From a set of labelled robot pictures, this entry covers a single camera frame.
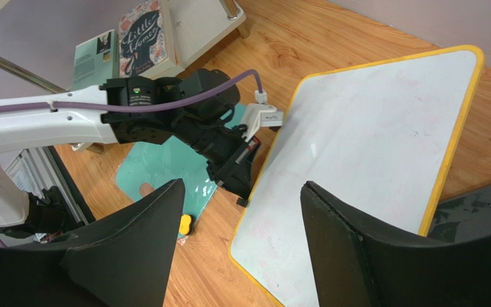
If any black notebook in plastic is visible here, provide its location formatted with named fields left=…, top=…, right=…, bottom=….
left=428, top=184, right=491, bottom=243

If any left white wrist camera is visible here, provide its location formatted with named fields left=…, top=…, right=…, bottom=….
left=240, top=90, right=284, bottom=141

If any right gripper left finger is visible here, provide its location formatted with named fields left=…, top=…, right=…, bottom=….
left=0, top=179, right=185, bottom=306

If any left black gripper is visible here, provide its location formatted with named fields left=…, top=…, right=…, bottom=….
left=206, top=125, right=261, bottom=200

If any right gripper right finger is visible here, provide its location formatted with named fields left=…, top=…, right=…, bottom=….
left=300, top=181, right=491, bottom=306

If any teal cutting mat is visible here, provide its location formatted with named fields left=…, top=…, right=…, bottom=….
left=114, top=104, right=249, bottom=246

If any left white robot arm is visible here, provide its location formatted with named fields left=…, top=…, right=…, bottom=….
left=0, top=68, right=260, bottom=239

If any yellow framed whiteboard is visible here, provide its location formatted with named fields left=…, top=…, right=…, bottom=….
left=229, top=45, right=485, bottom=306

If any yellow bone-shaped eraser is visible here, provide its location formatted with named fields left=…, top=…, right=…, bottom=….
left=178, top=214, right=196, bottom=236

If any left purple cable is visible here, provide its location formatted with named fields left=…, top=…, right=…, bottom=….
left=0, top=69, right=265, bottom=116

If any dark floral book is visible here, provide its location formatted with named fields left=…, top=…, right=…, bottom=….
left=118, top=1, right=178, bottom=79

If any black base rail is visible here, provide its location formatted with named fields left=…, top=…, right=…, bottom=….
left=15, top=145, right=97, bottom=226

